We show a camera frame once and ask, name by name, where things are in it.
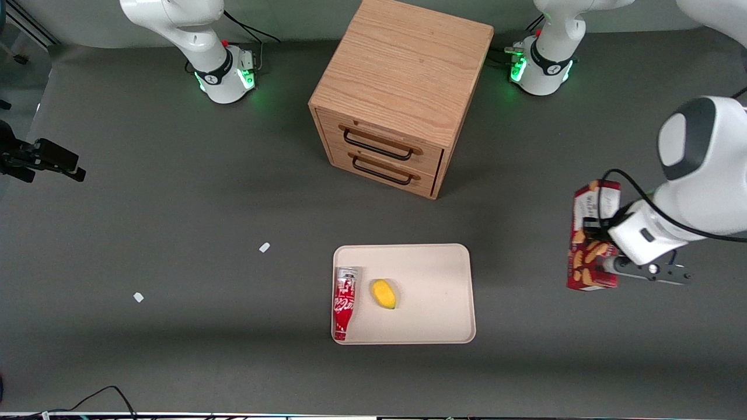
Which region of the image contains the black right arm base cable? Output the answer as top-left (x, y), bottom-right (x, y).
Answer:
top-left (224, 10), bottom-right (281, 72)

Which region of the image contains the yellow mango fruit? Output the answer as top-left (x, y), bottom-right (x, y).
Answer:
top-left (371, 279), bottom-right (397, 310)

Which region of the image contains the black left arm base cable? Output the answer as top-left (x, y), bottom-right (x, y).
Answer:
top-left (489, 16), bottom-right (547, 66)

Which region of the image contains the black cable at table edge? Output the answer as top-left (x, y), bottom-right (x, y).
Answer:
top-left (46, 385), bottom-right (138, 418)

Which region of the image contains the red cookie box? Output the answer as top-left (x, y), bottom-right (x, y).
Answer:
top-left (566, 180), bottom-right (622, 291)

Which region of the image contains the beige plastic tray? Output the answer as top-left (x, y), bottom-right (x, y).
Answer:
top-left (332, 243), bottom-right (477, 345)

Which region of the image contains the wooden drawer cabinet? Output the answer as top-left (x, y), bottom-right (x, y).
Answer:
top-left (308, 0), bottom-right (495, 201)

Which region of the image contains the aluminium frame rail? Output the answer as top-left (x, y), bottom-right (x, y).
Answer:
top-left (5, 0), bottom-right (60, 47)

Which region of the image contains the red cola can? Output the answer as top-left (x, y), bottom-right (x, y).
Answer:
top-left (333, 267), bottom-right (358, 341)

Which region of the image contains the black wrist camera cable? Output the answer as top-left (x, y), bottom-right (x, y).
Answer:
top-left (598, 169), bottom-right (747, 243)

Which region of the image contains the wide wooden drawer front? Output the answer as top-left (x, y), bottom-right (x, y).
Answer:
top-left (318, 108), bottom-right (445, 177)

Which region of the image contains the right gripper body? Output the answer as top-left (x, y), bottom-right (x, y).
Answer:
top-left (0, 120), bottom-right (37, 183)

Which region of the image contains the black arm base cable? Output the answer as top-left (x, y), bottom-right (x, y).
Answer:
top-left (224, 10), bottom-right (281, 72)
top-left (489, 16), bottom-right (547, 66)

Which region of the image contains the black metal drawer handle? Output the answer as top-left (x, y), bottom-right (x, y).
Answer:
top-left (352, 155), bottom-right (413, 186)
top-left (343, 128), bottom-right (414, 161)

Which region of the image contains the narrow wooden drawer front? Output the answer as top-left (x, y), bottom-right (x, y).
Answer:
top-left (329, 143), bottom-right (440, 198)

